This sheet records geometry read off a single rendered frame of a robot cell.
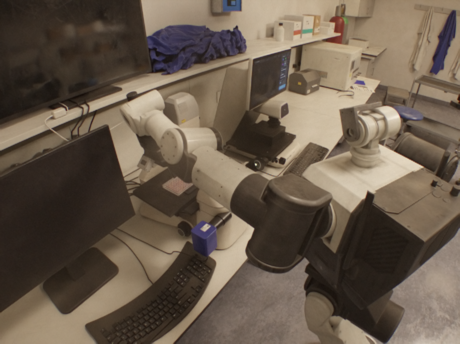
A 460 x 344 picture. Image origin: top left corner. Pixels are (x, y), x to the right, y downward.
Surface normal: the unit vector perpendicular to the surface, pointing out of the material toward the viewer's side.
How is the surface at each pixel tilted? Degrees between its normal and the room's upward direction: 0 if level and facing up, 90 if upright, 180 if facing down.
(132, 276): 0
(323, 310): 90
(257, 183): 11
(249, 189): 33
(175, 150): 72
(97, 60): 86
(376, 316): 42
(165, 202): 0
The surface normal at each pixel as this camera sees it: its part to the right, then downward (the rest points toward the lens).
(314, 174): -0.62, -0.45
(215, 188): -0.69, 0.12
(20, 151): 0.81, 0.33
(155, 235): 0.00, -0.82
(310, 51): -0.58, 0.46
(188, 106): 0.78, 0.08
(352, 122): -0.89, 0.27
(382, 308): 0.47, -0.34
